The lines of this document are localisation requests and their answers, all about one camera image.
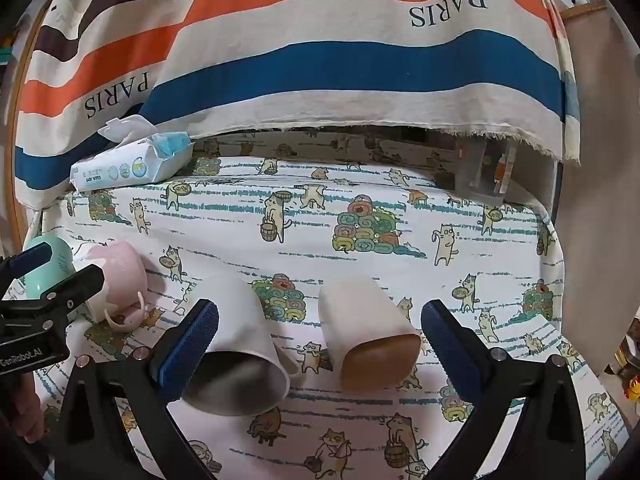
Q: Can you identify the wet wipes pack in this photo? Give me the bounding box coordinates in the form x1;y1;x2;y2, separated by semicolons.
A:
70;115;197;193

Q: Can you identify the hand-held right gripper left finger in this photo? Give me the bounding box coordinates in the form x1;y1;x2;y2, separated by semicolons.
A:
52;299;221;480

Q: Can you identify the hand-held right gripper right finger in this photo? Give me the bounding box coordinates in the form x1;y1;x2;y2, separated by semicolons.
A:
421;300;587;480

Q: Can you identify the white cup brown base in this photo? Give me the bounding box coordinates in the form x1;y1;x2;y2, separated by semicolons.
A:
318;276;422;395

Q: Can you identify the white cup grey inside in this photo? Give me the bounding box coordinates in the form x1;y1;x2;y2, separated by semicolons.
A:
182;274;292;417

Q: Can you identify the pink cup with handle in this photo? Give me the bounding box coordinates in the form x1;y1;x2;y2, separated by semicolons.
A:
75;241;151;332

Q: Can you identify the striped cloth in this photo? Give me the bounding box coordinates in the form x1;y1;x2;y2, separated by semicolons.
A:
14;0;583;211

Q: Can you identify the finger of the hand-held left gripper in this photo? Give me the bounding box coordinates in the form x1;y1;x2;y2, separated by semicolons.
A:
35;264;106;311
0;241;55;281

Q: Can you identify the yellow orange object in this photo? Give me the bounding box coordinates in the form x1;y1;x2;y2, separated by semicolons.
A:
605;340;640;403

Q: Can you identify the person's left hand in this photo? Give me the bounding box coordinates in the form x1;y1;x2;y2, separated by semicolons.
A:
10;372;46;443

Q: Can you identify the beige board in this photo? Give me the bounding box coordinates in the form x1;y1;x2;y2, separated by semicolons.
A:
559;2;640;376

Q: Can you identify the wooden hoop frame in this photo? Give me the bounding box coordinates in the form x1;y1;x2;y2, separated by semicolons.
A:
0;15;46;256

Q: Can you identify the clear plastic box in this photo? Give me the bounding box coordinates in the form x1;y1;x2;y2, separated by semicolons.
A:
455;137;521;206

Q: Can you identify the cat printed bed sheet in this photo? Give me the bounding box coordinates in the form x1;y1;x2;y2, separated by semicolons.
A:
30;130;631;480

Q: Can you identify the mint green cup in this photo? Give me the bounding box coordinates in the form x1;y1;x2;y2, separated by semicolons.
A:
22;236;77;311

